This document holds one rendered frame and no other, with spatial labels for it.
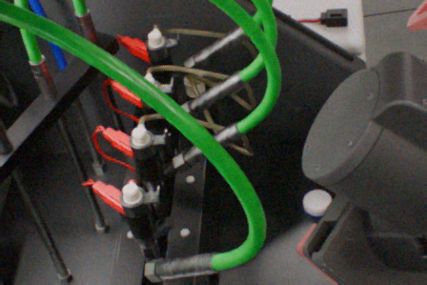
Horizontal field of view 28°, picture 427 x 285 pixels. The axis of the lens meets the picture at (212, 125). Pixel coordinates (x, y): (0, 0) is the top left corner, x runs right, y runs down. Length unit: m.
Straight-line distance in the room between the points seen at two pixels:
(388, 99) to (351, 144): 0.02
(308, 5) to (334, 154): 0.90
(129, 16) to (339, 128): 0.77
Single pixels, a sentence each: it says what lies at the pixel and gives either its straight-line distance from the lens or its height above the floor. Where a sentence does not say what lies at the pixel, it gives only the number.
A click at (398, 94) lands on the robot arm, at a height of 1.53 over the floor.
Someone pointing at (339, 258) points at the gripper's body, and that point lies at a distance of 0.48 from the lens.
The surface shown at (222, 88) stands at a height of 1.10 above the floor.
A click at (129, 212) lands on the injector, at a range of 0.90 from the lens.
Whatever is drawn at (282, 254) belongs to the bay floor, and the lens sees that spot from 1.16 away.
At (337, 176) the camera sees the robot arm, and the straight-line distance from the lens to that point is 0.37.
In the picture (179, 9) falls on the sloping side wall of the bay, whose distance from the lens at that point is 1.11.
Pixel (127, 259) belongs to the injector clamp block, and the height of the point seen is 0.98.
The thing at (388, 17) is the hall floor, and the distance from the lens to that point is 2.76.
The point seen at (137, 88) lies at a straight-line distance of 0.61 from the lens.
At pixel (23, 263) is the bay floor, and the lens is 1.24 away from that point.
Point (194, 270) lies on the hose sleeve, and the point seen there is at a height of 1.15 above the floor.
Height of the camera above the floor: 1.79
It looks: 46 degrees down
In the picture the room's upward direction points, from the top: 12 degrees counter-clockwise
